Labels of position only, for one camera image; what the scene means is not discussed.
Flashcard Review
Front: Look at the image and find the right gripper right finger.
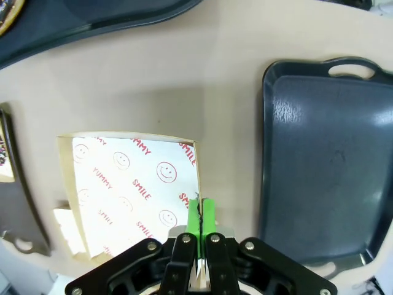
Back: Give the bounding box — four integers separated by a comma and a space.
201, 198, 337, 295

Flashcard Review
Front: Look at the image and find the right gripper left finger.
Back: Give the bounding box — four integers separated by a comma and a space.
65, 199, 202, 295

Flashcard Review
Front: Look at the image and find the dark navy plastic tray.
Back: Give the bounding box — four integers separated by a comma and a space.
0, 0, 204, 71

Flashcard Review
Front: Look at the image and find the left black tray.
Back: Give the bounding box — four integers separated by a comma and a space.
0, 103, 52, 258

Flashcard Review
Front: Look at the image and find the white printed paper liner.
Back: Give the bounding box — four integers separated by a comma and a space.
53, 208, 85, 258
72, 136, 199, 259

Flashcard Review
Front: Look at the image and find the black tray with handles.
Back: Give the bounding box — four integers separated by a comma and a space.
261, 55, 393, 272

